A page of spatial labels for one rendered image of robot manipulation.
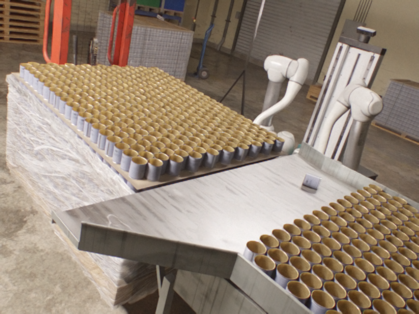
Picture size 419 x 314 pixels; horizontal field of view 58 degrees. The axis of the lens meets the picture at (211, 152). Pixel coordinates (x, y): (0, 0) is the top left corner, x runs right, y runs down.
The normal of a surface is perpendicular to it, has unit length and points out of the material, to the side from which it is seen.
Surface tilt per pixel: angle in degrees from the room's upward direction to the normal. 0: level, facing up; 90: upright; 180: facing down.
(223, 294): 90
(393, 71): 90
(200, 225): 0
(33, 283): 0
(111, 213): 0
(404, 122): 91
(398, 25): 90
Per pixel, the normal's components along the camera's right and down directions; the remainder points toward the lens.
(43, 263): 0.23, -0.89
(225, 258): -0.01, 0.40
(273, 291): -0.70, 0.13
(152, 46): 0.66, 0.44
